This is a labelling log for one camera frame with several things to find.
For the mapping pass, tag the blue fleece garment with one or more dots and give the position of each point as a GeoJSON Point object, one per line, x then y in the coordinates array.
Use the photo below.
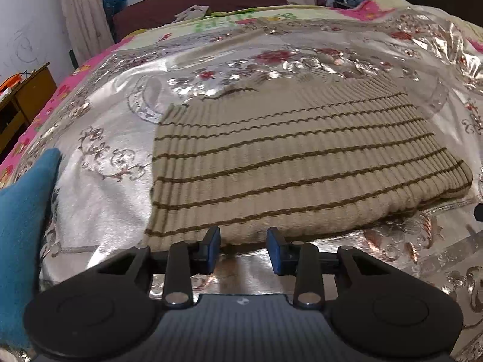
{"type": "Point", "coordinates": [22, 233]}

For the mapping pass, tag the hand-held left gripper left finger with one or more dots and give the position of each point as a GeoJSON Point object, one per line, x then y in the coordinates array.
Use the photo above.
{"type": "Point", "coordinates": [212, 250]}

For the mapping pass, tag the silver floral bed cover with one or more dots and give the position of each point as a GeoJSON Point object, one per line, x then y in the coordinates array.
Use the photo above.
{"type": "Point", "coordinates": [105, 203]}

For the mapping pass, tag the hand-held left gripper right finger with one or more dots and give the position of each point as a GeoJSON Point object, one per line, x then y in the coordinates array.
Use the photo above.
{"type": "Point", "coordinates": [275, 250]}

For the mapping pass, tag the white cloth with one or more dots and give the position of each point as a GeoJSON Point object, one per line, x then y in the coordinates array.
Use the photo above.
{"type": "Point", "coordinates": [192, 12]}

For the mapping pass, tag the beige striped knit sweater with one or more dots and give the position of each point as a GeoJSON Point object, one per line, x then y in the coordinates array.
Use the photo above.
{"type": "Point", "coordinates": [302, 173]}

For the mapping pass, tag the orange item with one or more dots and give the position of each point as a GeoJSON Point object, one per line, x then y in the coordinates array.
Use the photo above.
{"type": "Point", "coordinates": [9, 82]}

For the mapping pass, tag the pink printed blanket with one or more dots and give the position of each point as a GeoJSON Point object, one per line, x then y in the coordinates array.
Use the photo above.
{"type": "Point", "coordinates": [49, 109]}

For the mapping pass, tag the blue plastic bag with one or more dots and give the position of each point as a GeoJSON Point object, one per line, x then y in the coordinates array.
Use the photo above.
{"type": "Point", "coordinates": [113, 2]}

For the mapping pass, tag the yellow wooden desk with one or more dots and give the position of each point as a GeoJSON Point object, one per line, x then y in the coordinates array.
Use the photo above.
{"type": "Point", "coordinates": [34, 94]}

